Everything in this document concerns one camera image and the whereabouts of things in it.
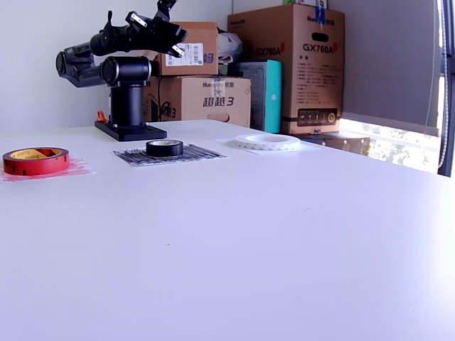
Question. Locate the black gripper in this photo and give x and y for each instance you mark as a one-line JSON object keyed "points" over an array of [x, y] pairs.
{"points": [[138, 21]]}

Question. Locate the black tape roll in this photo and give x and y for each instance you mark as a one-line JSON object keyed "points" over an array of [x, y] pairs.
{"points": [[165, 151]]}

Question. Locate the white tape roll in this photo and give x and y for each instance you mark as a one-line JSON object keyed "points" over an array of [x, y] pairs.
{"points": [[266, 145]]}

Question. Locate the red tape roll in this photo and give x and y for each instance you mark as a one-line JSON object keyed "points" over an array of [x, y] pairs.
{"points": [[35, 168]]}

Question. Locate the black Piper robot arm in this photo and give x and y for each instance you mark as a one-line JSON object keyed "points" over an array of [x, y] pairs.
{"points": [[128, 71]]}

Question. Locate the small labelled cardboard box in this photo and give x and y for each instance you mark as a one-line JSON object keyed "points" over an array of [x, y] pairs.
{"points": [[199, 69]]}

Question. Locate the white plastic bag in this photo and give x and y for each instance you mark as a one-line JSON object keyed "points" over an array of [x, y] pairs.
{"points": [[229, 44]]}

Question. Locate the cardboard box with blue print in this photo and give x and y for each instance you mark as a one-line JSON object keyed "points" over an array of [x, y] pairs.
{"points": [[213, 103]]}

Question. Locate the orange clamp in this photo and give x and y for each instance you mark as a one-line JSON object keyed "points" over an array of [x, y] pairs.
{"points": [[101, 116]]}

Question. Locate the teal product box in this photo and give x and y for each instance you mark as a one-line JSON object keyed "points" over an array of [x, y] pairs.
{"points": [[273, 96]]}

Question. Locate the black scribbled paper sheet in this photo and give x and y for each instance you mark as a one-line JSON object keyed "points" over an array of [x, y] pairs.
{"points": [[206, 154]]}

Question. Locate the green package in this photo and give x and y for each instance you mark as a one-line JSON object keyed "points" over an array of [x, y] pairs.
{"points": [[295, 2]]}

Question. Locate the tall cardboard box GX760A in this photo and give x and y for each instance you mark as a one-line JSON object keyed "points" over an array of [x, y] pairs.
{"points": [[313, 81]]}

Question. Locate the red scribbled paper sheet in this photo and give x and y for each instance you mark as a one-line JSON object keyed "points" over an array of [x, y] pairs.
{"points": [[81, 170]]}

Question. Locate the plain white paper sheet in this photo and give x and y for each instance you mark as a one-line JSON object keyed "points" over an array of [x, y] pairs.
{"points": [[309, 145]]}

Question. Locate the grey roller blind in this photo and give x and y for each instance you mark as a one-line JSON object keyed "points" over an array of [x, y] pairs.
{"points": [[387, 64]]}

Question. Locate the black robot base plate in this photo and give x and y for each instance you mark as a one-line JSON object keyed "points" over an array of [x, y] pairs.
{"points": [[135, 134]]}

